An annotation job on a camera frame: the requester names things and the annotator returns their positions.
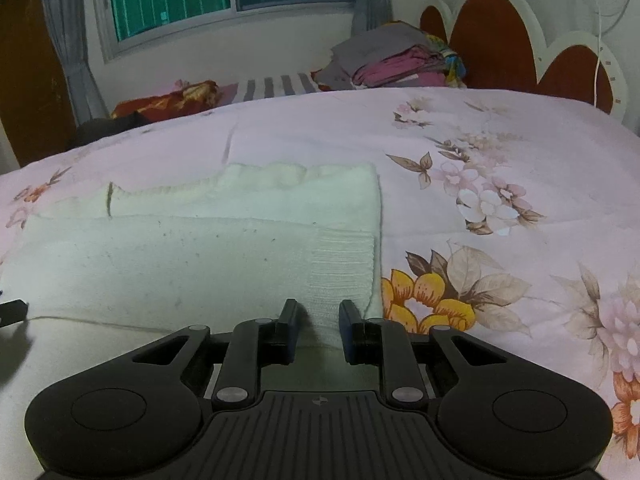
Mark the cream knit sweater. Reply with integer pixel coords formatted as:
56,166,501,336
1,164,382,347

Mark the stack of folded clothes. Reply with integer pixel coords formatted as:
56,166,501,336
311,22,466,91

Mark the pink floral bed sheet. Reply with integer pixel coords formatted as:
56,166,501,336
1,88,639,479

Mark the black garment on bed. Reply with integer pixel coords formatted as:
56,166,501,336
67,112,151,150

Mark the brown wooden door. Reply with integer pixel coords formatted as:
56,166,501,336
1,0,76,166

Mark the grey white striped mattress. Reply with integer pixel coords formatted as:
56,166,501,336
218,73,320,106

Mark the red orange floral cloth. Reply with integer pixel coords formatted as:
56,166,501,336
111,80,222,122

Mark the red white heart headboard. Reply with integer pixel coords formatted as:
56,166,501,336
420,0,628,120

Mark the left grey curtain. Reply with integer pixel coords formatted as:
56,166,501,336
41,0,107,126

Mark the white charger cable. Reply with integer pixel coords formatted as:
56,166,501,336
574,0,634,109

